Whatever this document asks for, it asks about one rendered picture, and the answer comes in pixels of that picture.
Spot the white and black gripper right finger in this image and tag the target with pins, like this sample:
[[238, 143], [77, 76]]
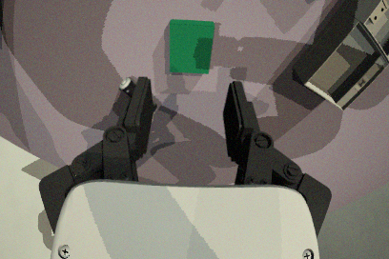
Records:
[[265, 165]]

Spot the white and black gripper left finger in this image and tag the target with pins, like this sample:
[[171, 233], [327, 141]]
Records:
[[120, 143]]

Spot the black battery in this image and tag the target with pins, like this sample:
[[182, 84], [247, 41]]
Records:
[[128, 86]]

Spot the beige three-compartment bin rack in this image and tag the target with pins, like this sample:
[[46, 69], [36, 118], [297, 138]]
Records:
[[349, 35]]

